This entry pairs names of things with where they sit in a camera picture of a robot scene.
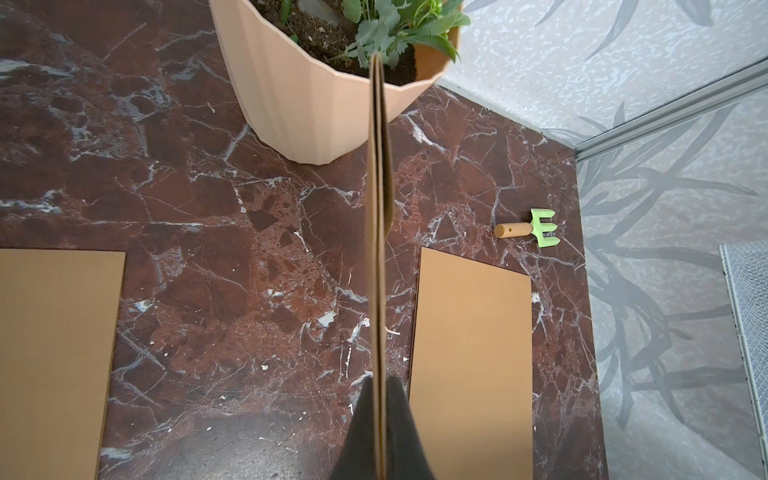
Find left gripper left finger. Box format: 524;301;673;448
330;377;377;480

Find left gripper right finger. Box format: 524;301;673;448
386;377;435;480

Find brown file bag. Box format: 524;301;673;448
365;52;393;479
410;248;533;479
1;249;125;479

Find green garden fork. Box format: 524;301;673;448
493;208;560;248

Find pink flower pot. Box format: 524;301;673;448
210;1;455;165

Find green plant white flowers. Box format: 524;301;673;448
277;1;471;68

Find white wire mesh basket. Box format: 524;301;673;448
719;240;767;468

